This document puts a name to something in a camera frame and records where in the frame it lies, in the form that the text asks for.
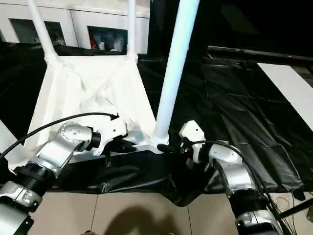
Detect long dark tube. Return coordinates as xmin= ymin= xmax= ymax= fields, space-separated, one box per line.
xmin=207 ymin=45 xmax=313 ymax=61

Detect right arm thick black cable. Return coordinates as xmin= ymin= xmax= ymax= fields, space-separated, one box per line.
xmin=185 ymin=140 xmax=287 ymax=235

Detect white plastic table top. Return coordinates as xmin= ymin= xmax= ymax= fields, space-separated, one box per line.
xmin=7 ymin=54 xmax=169 ymax=173

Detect arm thick black cable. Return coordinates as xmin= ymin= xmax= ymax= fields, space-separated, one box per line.
xmin=185 ymin=140 xmax=287 ymax=235
xmin=0 ymin=112 xmax=120 ymax=157

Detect white cabinet with glass doors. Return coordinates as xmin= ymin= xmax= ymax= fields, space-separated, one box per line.
xmin=0 ymin=0 xmax=151 ymax=55

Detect dark brown cabinet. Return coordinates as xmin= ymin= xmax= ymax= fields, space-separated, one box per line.
xmin=149 ymin=0 xmax=313 ymax=49

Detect black work table frame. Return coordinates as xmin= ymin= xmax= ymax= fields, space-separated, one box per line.
xmin=278 ymin=199 xmax=313 ymax=218

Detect white flat item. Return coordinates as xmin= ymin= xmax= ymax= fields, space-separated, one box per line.
xmin=256 ymin=62 xmax=313 ymax=123

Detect black shiny mat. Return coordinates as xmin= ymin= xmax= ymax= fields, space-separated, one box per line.
xmin=0 ymin=40 xmax=313 ymax=208

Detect left arm thick black cable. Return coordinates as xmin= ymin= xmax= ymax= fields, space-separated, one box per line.
xmin=0 ymin=112 xmax=120 ymax=157

